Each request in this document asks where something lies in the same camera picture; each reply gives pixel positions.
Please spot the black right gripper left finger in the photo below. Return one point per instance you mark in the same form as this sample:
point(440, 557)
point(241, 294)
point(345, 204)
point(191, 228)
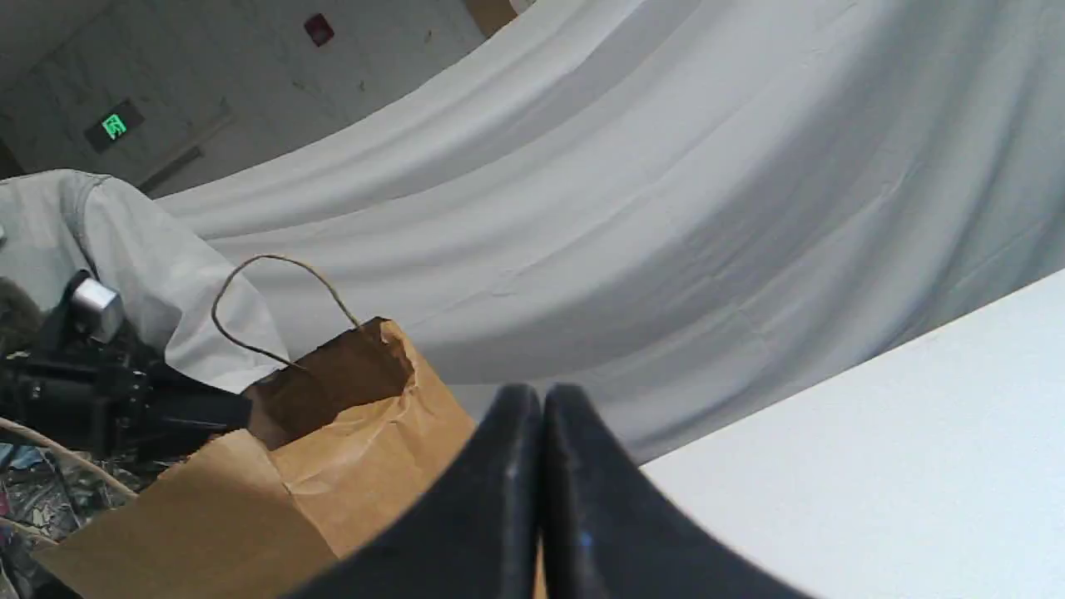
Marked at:
point(473, 534)

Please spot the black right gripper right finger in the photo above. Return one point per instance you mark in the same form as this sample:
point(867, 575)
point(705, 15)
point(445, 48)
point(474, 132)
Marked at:
point(607, 531)

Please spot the brown paper bag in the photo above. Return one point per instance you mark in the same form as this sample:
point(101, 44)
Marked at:
point(385, 489)

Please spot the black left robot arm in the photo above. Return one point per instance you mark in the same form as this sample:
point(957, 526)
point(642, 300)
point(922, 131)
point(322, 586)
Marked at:
point(368, 427)

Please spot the white backdrop cloth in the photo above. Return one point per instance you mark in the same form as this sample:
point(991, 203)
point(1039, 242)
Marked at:
point(694, 208)

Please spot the red fire alarm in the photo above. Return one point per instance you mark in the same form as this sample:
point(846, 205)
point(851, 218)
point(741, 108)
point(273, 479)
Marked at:
point(318, 29)

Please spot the green exit sign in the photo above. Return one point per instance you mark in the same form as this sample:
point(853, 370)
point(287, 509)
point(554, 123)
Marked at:
point(114, 126)

